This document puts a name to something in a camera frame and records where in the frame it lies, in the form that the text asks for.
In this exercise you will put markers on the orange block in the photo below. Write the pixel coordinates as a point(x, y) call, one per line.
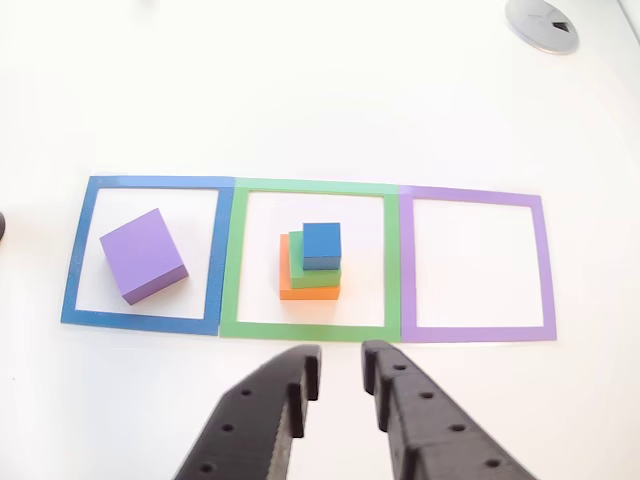
point(310, 294)

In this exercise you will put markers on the green block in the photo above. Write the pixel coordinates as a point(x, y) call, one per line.
point(297, 270)

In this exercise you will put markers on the purple block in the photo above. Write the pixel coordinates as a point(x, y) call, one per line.
point(142, 255)

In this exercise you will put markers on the small blue cube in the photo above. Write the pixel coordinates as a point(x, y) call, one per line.
point(321, 240)

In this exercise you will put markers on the green square frame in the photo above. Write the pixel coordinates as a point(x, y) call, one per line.
point(230, 280)

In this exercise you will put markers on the purple square frame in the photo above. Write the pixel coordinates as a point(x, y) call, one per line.
point(547, 270)

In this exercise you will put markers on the blue square frame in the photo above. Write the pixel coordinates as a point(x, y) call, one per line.
point(75, 260)

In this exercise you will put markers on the black camera tripod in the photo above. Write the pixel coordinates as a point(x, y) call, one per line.
point(1, 227)

